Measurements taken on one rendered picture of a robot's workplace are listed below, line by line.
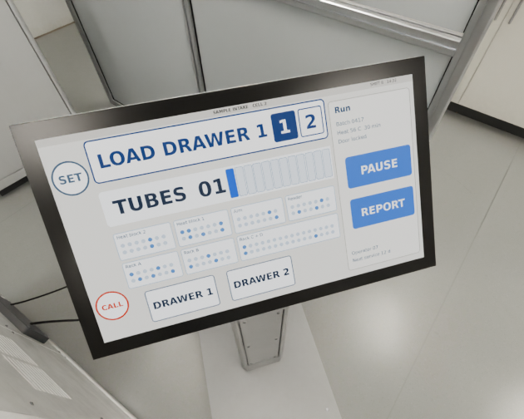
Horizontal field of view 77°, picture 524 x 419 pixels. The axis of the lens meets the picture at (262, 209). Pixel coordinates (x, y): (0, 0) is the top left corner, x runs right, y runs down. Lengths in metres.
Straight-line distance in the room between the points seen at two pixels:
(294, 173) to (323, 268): 0.15
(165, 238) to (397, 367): 1.25
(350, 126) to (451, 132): 2.06
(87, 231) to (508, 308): 1.71
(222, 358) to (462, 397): 0.92
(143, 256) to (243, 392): 1.02
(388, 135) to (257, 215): 0.21
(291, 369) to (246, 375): 0.17
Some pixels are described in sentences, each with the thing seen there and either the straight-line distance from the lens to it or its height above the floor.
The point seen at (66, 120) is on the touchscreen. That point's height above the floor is 1.19.
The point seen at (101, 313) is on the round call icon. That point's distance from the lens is 0.50.
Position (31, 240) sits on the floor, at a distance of 2.06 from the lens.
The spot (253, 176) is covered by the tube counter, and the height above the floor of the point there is 1.11.
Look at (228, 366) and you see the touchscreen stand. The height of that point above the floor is 0.04.
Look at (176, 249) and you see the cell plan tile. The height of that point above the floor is 1.06.
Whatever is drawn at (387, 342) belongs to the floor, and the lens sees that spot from 1.56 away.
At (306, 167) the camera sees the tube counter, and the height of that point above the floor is 1.11.
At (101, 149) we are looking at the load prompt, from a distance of 0.44.
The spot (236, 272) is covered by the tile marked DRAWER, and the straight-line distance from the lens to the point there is 0.46.
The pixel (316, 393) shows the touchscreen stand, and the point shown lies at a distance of 1.42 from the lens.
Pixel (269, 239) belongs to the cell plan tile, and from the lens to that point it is 0.45.
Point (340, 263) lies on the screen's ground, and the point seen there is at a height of 1.00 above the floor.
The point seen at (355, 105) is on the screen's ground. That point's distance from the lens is 0.47.
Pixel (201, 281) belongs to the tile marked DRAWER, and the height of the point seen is 1.02.
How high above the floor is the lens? 1.43
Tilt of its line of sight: 53 degrees down
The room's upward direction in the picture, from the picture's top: 1 degrees counter-clockwise
